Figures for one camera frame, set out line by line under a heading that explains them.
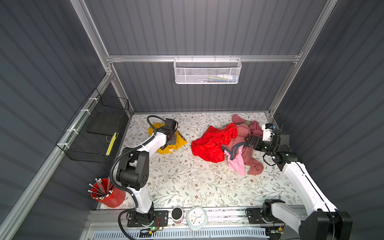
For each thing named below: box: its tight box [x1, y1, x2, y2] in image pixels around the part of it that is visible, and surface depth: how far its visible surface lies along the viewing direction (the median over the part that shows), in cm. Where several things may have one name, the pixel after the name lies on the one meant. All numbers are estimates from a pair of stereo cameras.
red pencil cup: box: [90, 178, 126, 208], surface depth 72 cm
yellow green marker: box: [106, 132, 117, 156], surface depth 71 cm
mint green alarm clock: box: [186, 205, 208, 231], surface depth 73 cm
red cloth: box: [191, 123, 238, 163], surface depth 93 cm
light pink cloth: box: [223, 145, 246, 177], surface depth 91 cm
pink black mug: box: [171, 206, 184, 224], surface depth 72 cm
